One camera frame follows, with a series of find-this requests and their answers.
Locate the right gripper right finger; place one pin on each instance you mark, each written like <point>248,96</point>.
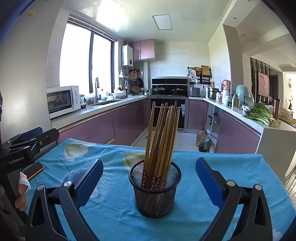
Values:
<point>254,222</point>

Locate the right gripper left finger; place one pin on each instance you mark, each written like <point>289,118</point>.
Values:
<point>43,219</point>

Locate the kitchen faucet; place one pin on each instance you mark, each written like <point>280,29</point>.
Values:
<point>97,87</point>

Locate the teal kitchen appliance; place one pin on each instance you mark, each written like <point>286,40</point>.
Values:
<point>244,95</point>

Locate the person's left hand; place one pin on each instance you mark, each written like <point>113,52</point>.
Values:
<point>21,202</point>

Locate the smartphone with orange edge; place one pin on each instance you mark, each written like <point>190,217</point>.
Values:
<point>32,170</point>

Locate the blue floral tablecloth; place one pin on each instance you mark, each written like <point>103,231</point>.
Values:
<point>111,211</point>

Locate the white microwave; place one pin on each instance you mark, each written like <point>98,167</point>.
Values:
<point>63,100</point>

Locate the oil bottle on floor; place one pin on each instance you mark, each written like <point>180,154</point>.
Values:
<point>202,140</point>

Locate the black mesh utensil cup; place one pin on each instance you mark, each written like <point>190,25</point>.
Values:
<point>154,203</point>

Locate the wooden chopstick red floral end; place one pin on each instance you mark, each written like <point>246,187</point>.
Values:
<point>172,119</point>

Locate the green leafy vegetables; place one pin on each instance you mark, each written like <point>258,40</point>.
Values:
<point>260,113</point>

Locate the long wooden chopstick red end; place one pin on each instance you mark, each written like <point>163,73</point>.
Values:
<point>161,154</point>

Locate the dark tipped wooden chopstick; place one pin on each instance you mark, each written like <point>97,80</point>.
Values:
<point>165,151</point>

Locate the wooden chopstick middle bundle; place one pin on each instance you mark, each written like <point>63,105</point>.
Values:
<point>171,148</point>

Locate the steel pot on counter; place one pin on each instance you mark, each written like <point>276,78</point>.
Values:
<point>212,93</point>

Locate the pink kettle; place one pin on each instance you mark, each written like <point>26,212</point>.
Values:
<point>226,86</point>

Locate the white water heater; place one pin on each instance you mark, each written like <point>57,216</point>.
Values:
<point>127,56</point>

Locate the black built-in oven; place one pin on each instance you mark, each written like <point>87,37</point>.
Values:
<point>171,89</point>

